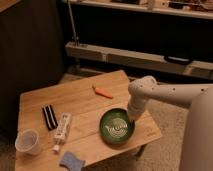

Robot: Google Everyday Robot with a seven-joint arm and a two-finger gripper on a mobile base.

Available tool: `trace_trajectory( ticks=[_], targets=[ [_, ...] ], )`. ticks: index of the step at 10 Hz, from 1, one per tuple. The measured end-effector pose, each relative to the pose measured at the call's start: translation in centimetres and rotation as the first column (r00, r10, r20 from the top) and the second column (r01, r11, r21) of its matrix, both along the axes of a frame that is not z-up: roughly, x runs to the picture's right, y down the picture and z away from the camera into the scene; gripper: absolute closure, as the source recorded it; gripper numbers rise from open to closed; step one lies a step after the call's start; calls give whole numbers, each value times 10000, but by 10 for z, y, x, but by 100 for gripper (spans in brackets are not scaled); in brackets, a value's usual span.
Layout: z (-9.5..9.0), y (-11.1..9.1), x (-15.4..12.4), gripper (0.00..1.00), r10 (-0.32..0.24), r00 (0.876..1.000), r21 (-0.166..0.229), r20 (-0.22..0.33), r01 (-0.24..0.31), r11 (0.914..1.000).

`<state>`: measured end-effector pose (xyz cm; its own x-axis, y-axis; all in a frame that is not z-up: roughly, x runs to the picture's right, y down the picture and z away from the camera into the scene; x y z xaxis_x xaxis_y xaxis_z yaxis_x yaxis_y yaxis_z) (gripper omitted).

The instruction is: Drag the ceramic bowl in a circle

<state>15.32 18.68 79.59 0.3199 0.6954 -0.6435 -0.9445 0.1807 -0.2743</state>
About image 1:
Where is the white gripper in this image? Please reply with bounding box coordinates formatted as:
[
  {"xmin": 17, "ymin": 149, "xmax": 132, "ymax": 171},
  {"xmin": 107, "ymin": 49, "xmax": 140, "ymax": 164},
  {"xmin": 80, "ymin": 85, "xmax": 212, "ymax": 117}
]
[{"xmin": 127, "ymin": 103, "xmax": 145, "ymax": 121}]

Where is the green ceramic bowl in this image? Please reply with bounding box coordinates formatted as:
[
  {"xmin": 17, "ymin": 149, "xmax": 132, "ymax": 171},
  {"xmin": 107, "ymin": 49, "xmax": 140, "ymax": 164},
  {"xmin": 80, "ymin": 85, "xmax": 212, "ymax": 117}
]
[{"xmin": 99, "ymin": 108, "xmax": 135, "ymax": 145}]

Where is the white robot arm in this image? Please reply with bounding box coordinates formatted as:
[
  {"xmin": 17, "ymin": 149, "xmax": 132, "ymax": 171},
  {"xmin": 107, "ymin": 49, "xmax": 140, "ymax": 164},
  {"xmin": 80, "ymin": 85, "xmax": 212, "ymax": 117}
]
[{"xmin": 127, "ymin": 76, "xmax": 213, "ymax": 171}]

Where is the orange toy carrot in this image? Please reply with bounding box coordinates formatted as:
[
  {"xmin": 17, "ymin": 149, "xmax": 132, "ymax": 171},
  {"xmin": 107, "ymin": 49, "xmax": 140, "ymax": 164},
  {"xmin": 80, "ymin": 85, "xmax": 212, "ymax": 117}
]
[{"xmin": 92, "ymin": 86, "xmax": 113, "ymax": 99}]

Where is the wooden folding table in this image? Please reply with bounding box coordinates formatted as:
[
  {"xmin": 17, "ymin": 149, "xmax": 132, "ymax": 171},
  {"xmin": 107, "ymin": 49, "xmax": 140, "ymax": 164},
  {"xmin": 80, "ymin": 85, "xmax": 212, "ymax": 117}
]
[{"xmin": 15, "ymin": 70, "xmax": 162, "ymax": 171}]

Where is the white toothpaste tube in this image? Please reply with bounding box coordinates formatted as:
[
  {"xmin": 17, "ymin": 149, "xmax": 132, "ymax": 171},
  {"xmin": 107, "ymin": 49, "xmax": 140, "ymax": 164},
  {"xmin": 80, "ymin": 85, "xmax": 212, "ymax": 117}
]
[{"xmin": 53, "ymin": 113, "xmax": 72, "ymax": 153}]

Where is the long grey shelf beam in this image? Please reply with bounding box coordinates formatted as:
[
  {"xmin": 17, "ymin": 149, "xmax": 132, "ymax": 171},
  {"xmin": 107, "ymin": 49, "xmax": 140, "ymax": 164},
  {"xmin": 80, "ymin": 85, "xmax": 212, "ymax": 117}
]
[{"xmin": 65, "ymin": 42, "xmax": 213, "ymax": 80}]

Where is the black striped rectangular object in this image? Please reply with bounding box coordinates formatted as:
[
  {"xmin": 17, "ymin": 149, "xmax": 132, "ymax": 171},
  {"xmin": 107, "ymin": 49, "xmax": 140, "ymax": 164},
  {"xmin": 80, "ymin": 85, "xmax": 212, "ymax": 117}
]
[{"xmin": 42, "ymin": 105, "xmax": 58, "ymax": 131}]

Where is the blue sponge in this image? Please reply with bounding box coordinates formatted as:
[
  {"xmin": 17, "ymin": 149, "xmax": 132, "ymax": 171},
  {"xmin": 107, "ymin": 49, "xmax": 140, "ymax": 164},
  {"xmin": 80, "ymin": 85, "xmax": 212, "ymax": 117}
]
[{"xmin": 59, "ymin": 151, "xmax": 85, "ymax": 171}]

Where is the metal vertical pole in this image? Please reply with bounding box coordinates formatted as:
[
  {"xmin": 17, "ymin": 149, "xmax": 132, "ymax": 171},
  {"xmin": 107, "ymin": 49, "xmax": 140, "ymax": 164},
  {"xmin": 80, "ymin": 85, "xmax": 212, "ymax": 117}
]
[{"xmin": 67, "ymin": 0, "xmax": 79, "ymax": 46}]

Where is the upper wooden shelf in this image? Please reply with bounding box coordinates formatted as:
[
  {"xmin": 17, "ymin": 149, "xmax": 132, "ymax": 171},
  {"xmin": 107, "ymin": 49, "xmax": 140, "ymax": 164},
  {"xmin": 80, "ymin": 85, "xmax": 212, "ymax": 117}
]
[{"xmin": 62, "ymin": 0, "xmax": 213, "ymax": 20}]

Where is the clear plastic cup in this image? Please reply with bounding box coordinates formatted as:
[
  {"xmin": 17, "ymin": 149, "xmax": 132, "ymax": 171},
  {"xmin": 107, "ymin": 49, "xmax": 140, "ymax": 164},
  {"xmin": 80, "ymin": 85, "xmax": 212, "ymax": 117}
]
[{"xmin": 15, "ymin": 129, "xmax": 41, "ymax": 155}]

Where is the dark cabinet panel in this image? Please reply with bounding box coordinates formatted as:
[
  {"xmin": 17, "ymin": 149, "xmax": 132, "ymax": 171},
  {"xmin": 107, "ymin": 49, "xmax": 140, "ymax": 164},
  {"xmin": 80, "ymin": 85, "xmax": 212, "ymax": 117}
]
[{"xmin": 0, "ymin": 0, "xmax": 64, "ymax": 134}]

